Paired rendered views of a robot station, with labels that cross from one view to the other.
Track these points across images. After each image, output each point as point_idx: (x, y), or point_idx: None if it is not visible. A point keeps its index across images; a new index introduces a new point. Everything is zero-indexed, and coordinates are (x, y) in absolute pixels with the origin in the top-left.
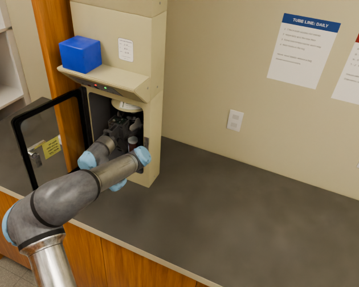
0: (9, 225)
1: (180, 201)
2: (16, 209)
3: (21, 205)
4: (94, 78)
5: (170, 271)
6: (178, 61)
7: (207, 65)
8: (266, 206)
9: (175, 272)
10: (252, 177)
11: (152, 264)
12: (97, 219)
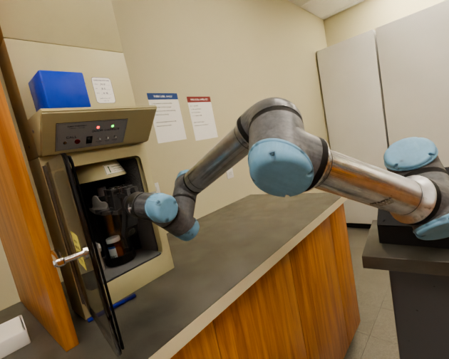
0: (297, 143)
1: (207, 248)
2: (281, 128)
3: (279, 120)
4: (107, 107)
5: (276, 277)
6: None
7: None
8: (233, 218)
9: (279, 271)
10: (201, 223)
11: (265, 291)
12: (202, 300)
